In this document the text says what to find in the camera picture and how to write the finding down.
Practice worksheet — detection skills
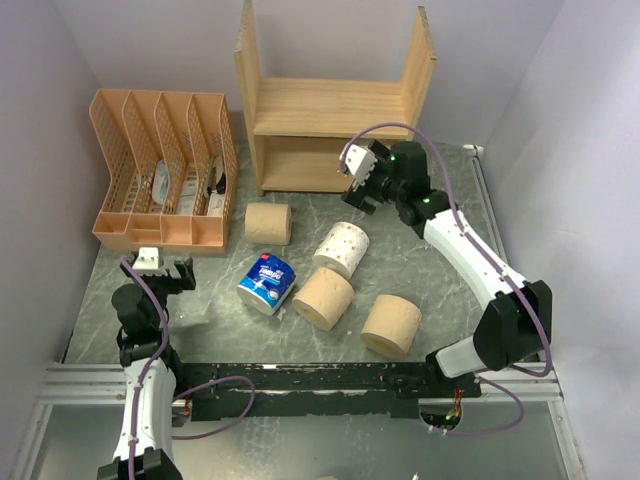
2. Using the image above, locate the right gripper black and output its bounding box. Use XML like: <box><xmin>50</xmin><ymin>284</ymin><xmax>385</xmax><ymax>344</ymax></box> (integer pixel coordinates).
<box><xmin>342</xmin><ymin>140</ymin><xmax>406</xmax><ymax>215</ymax></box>

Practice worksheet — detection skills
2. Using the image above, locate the white red-dotted paper roll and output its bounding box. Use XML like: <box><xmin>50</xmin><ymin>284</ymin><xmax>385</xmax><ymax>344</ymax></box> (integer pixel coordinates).
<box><xmin>312</xmin><ymin>221</ymin><xmax>370</xmax><ymax>280</ymax></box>

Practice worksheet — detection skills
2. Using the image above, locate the blue Tempo roll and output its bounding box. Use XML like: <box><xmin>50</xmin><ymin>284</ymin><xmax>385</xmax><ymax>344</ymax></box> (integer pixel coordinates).
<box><xmin>236</xmin><ymin>252</ymin><xmax>297</xmax><ymax>316</ymax></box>

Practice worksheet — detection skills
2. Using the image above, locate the brown paper towel roll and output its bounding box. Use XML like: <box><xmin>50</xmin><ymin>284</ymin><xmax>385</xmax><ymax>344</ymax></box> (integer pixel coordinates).
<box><xmin>292</xmin><ymin>267</ymin><xmax>355</xmax><ymax>331</ymax></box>
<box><xmin>360</xmin><ymin>294</ymin><xmax>421</xmax><ymax>359</ymax></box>
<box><xmin>245</xmin><ymin>203</ymin><xmax>292</xmax><ymax>246</ymax></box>

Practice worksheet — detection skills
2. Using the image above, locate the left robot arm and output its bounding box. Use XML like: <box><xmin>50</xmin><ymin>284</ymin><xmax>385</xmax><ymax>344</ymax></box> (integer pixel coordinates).
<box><xmin>97</xmin><ymin>247</ymin><xmax>196</xmax><ymax>479</ymax></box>

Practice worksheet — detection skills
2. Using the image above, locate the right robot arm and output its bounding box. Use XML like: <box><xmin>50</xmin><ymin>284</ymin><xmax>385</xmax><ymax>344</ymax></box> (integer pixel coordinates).
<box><xmin>340</xmin><ymin>140</ymin><xmax>552</xmax><ymax>398</ymax></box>

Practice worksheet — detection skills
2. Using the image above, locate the wooden two-tier shelf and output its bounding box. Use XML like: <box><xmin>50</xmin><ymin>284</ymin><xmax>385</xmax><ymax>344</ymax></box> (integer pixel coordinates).
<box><xmin>234</xmin><ymin>1</ymin><xmax>437</xmax><ymax>194</ymax></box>

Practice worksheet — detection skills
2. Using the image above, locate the white paper clip box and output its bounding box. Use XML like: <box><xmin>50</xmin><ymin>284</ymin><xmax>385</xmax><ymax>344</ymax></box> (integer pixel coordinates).
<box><xmin>206</xmin><ymin>192</ymin><xmax>226</xmax><ymax>217</ymax></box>

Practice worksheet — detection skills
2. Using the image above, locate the white barcode packet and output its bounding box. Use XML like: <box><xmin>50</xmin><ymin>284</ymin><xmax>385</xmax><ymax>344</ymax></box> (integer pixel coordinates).
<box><xmin>176</xmin><ymin>169</ymin><xmax>198</xmax><ymax>215</ymax></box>

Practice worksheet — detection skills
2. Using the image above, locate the blue correction tape package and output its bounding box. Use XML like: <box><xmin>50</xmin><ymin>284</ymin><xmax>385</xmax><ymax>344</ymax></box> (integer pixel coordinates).
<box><xmin>151</xmin><ymin>159</ymin><xmax>170</xmax><ymax>206</ymax></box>

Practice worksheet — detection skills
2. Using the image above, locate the black stapler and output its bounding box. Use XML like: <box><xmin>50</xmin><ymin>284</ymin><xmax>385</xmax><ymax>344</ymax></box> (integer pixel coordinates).
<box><xmin>205</xmin><ymin>155</ymin><xmax>226</xmax><ymax>197</ymax></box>

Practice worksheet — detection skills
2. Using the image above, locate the pink plastic desk organizer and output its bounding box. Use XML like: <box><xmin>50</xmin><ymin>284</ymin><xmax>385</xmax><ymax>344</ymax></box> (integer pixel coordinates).
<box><xmin>89</xmin><ymin>89</ymin><xmax>238</xmax><ymax>254</ymax></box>

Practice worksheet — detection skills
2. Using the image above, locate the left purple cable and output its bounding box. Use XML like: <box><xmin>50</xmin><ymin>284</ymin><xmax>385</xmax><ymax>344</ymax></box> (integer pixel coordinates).
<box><xmin>118</xmin><ymin>258</ymin><xmax>257</xmax><ymax>480</ymax></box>

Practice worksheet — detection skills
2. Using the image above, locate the purple cable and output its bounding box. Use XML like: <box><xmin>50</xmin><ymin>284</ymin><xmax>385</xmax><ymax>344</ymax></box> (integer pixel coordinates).
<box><xmin>118</xmin><ymin>258</ymin><xmax>257</xmax><ymax>480</ymax></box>
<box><xmin>340</xmin><ymin>122</ymin><xmax>555</xmax><ymax>436</ymax></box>

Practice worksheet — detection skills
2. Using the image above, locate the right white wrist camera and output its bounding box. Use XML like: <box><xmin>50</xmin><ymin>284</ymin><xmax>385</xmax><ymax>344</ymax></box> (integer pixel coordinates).
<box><xmin>340</xmin><ymin>144</ymin><xmax>377</xmax><ymax>183</ymax></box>

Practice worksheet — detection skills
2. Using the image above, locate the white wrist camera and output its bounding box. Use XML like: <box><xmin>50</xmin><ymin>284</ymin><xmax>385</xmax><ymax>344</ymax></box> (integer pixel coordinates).
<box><xmin>132</xmin><ymin>247</ymin><xmax>164</xmax><ymax>275</ymax></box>
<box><xmin>340</xmin><ymin>144</ymin><xmax>377</xmax><ymax>183</ymax></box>

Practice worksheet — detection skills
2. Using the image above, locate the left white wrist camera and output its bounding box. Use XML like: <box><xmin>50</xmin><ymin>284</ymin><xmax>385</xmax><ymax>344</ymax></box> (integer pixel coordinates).
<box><xmin>132</xmin><ymin>247</ymin><xmax>164</xmax><ymax>275</ymax></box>

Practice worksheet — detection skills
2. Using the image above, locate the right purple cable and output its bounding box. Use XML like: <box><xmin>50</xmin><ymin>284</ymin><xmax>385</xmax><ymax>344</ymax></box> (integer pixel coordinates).
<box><xmin>340</xmin><ymin>122</ymin><xmax>555</xmax><ymax>436</ymax></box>

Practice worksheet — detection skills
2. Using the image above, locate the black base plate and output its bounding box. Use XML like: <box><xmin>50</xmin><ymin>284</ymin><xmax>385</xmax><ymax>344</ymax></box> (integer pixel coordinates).
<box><xmin>176</xmin><ymin>361</ymin><xmax>481</xmax><ymax>421</ymax></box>

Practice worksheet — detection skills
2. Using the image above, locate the aluminium frame rail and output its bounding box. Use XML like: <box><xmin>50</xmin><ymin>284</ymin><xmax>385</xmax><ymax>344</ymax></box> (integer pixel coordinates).
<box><xmin>40</xmin><ymin>362</ymin><xmax>562</xmax><ymax>404</ymax></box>

